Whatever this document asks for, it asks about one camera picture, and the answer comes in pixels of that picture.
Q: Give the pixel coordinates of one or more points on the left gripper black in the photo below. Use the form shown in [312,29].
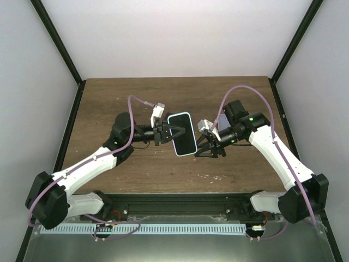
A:
[161,132]

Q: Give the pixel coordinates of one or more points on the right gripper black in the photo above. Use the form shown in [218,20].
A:
[217,147]

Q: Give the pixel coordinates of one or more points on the phone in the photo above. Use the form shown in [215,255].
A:
[185,144]
[223,122]

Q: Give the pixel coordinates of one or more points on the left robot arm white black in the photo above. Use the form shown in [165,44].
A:
[52,198]

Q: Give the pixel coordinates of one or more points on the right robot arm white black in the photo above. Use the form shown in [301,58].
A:
[305,192]

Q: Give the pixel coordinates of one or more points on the clear acrylic sheet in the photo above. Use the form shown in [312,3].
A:
[280,242]

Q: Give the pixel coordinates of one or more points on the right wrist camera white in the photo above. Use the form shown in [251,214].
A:
[205,126]

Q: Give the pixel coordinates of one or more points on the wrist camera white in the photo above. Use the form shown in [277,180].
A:
[158,110]
[205,126]

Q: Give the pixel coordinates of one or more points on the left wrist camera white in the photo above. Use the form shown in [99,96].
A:
[158,110]

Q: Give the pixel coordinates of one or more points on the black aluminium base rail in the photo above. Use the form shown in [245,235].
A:
[234,206]

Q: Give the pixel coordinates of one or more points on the light blue slotted cable duct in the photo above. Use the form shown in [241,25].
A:
[148,229]

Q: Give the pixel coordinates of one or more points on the right black frame post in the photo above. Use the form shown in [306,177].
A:
[296,39]

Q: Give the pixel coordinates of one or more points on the black frame post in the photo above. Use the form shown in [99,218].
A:
[296,39]
[54,35]

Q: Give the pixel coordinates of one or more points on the left black frame post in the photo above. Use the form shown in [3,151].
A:
[54,35]

